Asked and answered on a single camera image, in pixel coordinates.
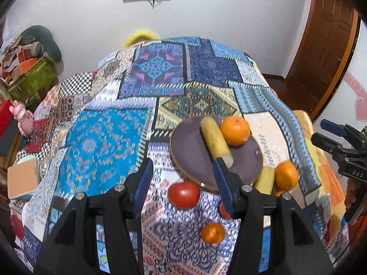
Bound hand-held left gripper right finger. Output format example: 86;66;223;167
213;157;335;275

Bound orange cardboard box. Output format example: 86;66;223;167
14;57;38;75

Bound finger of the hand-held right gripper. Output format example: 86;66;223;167
320;119;356;141
311;132;349;157

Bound grey-green pillow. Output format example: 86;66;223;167
21;25;63;63

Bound patchwork printed blanket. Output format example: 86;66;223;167
11;36;350;275

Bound green patterned box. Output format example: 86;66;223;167
8;57;58;105

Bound pink toy figure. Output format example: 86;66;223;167
9;101;35;139

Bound short yellow banana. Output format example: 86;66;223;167
254;165;276;195

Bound orange yellow bedsheet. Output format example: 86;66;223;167
294;110;354;250

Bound small orange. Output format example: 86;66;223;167
200;223;226;245

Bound round dark wooden plate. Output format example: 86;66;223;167
169;116;264;192

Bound yellow plush cushion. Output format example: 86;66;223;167
124;29;161;48

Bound brown book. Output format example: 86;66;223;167
7;158;41;200

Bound red tomato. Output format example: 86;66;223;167
167;181;201;209
219;201;232;220

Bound brown wooden door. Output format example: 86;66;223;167
282;0;361;121

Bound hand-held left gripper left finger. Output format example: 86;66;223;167
34;157;155;275

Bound red box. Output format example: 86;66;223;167
0;100;18;138

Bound long yellow banana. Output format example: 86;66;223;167
200;116;234;169

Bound large orange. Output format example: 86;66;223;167
220;116;251;146
274;161;299;192

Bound pink heart sticker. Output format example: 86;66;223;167
343;71;367;121

